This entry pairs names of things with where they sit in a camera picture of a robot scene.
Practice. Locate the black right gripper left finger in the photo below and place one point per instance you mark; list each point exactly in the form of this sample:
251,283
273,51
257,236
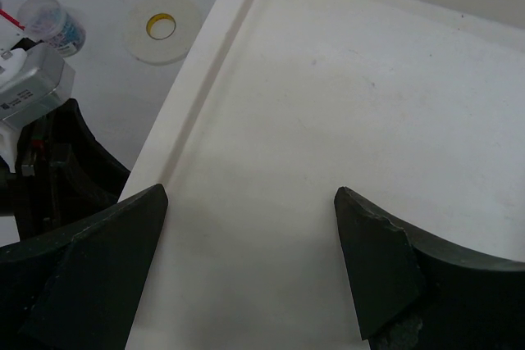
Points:
78,287

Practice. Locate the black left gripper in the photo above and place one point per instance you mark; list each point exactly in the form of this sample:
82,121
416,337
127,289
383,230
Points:
61,173

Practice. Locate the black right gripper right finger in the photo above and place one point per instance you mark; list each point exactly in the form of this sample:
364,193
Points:
414,290

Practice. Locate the paperclip jar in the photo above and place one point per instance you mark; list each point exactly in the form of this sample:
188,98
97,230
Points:
50,22

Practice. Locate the white tape roll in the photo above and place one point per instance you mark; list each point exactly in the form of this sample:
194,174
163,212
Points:
161,32

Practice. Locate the white drawer cabinet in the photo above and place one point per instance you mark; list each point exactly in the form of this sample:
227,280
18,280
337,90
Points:
285,108

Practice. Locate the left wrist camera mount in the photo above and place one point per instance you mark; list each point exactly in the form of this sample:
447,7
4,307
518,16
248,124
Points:
35,80

